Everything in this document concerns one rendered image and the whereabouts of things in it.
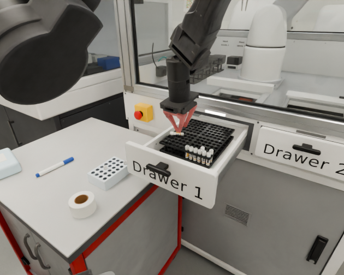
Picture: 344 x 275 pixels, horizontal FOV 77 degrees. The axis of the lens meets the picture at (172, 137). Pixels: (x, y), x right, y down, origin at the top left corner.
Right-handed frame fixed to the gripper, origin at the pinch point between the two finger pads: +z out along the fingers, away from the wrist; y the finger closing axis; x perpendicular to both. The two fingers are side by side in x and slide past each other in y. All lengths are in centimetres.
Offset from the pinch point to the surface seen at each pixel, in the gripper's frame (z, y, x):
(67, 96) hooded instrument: 10, 10, 79
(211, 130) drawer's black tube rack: 9.1, 15.0, -2.6
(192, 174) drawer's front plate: 5.1, -10.8, -10.0
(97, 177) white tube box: 15.1, -18.9, 20.9
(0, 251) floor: 92, -53, 103
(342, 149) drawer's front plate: 7.9, 22.4, -40.3
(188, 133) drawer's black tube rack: 8.6, 8.7, 3.0
